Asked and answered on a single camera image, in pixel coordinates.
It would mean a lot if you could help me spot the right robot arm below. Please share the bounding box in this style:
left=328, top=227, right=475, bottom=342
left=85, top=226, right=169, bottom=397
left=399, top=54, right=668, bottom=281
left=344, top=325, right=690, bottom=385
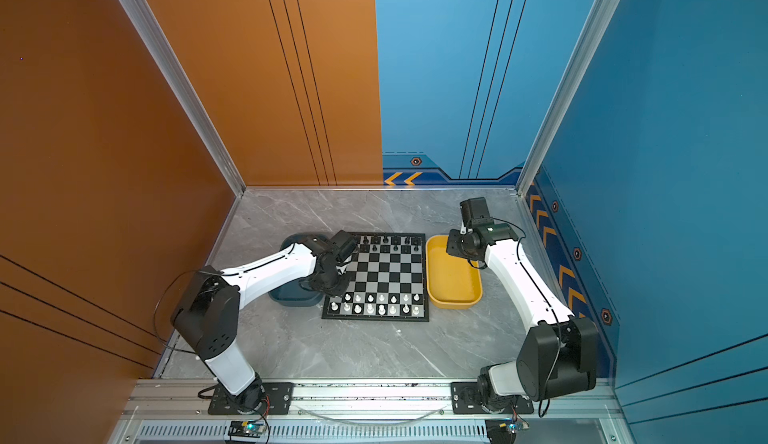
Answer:
left=446, top=197, right=599, bottom=416

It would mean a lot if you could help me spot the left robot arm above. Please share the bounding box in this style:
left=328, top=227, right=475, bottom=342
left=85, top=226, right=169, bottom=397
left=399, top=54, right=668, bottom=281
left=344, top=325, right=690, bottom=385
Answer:
left=170, top=231, right=357, bottom=414

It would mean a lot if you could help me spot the left green circuit board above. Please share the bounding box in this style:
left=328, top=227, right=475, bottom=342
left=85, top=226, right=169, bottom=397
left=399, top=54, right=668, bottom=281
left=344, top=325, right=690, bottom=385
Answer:
left=227, top=420, right=271, bottom=443

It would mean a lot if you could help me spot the green circuit board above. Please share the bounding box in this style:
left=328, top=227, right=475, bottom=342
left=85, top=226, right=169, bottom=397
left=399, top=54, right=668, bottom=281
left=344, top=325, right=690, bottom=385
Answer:
left=485, top=419, right=530, bottom=444
left=227, top=420, right=271, bottom=443

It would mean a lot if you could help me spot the right green circuit board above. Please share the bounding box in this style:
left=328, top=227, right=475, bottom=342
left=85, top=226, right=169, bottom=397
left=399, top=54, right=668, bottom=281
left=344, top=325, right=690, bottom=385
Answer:
left=485, top=419, right=530, bottom=444

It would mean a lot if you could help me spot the teal plastic tray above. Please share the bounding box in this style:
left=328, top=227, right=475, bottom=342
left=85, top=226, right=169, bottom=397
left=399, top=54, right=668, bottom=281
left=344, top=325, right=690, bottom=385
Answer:
left=269, top=233, right=328, bottom=307

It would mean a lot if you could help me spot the yellow plastic tray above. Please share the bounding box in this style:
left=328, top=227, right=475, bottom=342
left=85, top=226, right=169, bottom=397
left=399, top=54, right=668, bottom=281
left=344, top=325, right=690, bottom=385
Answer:
left=426, top=235, right=483, bottom=310

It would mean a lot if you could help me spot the black white chessboard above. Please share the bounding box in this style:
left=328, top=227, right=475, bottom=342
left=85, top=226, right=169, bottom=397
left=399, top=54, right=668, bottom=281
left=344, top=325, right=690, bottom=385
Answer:
left=322, top=232, right=429, bottom=323

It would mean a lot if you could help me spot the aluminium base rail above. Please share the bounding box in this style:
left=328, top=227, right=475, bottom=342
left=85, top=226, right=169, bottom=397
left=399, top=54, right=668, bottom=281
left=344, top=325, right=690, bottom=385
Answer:
left=108, top=378, right=633, bottom=443

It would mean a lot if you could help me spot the aluminium corner post right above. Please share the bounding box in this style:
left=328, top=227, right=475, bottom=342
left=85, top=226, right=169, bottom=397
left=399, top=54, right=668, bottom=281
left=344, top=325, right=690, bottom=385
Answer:
left=516, top=0, right=621, bottom=198

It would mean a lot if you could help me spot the aluminium corner post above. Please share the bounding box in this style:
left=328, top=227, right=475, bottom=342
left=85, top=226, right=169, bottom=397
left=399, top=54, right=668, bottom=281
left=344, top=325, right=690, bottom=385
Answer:
left=516, top=0, right=621, bottom=198
left=118, top=0, right=246, bottom=198

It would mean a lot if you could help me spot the aluminium corner post left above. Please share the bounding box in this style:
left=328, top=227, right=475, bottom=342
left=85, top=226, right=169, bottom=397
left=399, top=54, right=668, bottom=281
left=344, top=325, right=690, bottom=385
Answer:
left=118, top=0, right=246, bottom=198

